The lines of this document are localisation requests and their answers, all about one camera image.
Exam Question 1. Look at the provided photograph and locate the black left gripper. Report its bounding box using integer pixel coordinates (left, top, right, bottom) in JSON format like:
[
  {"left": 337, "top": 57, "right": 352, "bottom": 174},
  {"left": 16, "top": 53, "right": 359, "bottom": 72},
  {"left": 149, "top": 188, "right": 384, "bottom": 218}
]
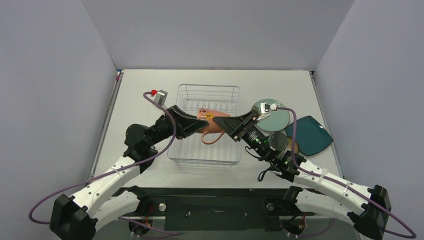
[{"left": 146, "top": 105, "right": 209, "bottom": 148}]

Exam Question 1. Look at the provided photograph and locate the pink floral ceramic mug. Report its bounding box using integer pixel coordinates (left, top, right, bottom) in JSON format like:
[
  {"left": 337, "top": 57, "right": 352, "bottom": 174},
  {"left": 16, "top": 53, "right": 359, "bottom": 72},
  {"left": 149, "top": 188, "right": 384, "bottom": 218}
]
[{"left": 197, "top": 108, "right": 230, "bottom": 145}]

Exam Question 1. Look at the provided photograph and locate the light blue floral round plate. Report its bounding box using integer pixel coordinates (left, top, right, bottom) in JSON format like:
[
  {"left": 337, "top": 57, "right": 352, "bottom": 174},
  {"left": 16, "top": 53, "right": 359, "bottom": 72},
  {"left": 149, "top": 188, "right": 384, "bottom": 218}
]
[{"left": 254, "top": 98, "right": 290, "bottom": 132}]

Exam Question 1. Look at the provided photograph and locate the tan bowl with patterned rim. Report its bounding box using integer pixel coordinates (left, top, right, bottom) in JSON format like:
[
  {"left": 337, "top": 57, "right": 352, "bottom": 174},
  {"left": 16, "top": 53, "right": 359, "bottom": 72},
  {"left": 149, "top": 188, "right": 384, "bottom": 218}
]
[{"left": 287, "top": 136, "right": 299, "bottom": 154}]

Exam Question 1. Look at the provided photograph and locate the dark teal square plate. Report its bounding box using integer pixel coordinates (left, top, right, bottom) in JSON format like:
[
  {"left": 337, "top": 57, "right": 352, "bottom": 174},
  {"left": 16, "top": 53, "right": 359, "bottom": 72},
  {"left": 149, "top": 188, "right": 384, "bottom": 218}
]
[{"left": 295, "top": 115, "right": 334, "bottom": 156}]

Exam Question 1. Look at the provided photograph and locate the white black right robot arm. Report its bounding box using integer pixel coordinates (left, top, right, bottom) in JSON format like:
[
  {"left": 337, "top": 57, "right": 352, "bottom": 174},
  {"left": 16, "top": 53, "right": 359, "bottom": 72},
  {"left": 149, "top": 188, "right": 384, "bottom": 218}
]
[{"left": 212, "top": 111, "right": 391, "bottom": 240}]

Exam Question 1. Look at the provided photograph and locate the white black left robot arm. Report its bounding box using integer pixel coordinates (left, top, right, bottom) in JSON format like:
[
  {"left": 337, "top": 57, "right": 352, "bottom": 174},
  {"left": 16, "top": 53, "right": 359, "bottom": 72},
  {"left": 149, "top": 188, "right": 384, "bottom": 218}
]
[{"left": 49, "top": 105, "right": 209, "bottom": 240}]

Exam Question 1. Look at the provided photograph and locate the white wire dish rack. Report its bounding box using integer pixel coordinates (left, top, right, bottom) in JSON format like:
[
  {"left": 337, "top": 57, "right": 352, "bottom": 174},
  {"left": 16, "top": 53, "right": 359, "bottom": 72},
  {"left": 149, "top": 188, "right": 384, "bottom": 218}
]
[{"left": 167, "top": 83, "right": 243, "bottom": 167}]

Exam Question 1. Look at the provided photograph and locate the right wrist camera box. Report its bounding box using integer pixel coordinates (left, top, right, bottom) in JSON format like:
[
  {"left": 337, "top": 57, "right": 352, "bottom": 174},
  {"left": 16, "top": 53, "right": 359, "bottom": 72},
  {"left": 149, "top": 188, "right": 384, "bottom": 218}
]
[{"left": 258, "top": 102, "right": 278, "bottom": 121}]

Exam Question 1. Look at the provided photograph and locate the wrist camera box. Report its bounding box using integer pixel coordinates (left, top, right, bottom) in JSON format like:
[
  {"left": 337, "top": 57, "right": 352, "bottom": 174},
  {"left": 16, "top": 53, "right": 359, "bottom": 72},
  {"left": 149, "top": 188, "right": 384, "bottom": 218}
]
[
  {"left": 150, "top": 89, "right": 168, "bottom": 107},
  {"left": 258, "top": 102, "right": 278, "bottom": 121}
]

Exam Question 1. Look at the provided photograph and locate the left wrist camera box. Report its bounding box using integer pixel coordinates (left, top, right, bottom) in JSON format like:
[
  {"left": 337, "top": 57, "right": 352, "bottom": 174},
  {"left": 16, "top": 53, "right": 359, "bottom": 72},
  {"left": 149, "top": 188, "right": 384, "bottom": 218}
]
[{"left": 150, "top": 89, "right": 168, "bottom": 107}]

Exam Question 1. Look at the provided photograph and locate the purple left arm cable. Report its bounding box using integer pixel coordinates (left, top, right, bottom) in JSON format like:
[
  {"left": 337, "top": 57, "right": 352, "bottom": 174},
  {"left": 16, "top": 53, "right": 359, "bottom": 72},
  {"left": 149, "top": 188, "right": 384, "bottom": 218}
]
[{"left": 28, "top": 91, "right": 178, "bottom": 225}]

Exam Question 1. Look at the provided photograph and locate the black table front rail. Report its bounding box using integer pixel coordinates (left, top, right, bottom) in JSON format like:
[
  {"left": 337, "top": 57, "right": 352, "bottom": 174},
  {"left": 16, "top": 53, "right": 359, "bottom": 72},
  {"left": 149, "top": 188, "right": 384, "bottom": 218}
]
[{"left": 113, "top": 186, "right": 304, "bottom": 232}]

